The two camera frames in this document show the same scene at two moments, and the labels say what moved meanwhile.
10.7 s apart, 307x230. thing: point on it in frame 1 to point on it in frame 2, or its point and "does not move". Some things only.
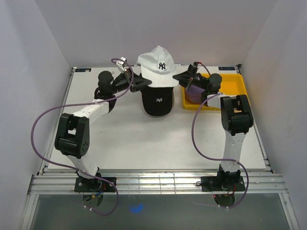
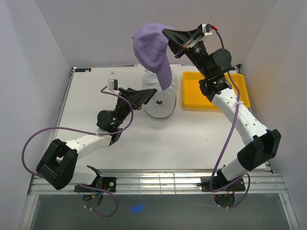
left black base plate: x=94 y=185 does not move
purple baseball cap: x=193 y=94 to x=152 y=50
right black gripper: x=185 y=78 to x=177 y=39
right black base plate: x=222 y=183 does not move
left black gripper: x=139 y=83 to x=138 y=98
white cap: x=159 y=66 to x=162 y=104
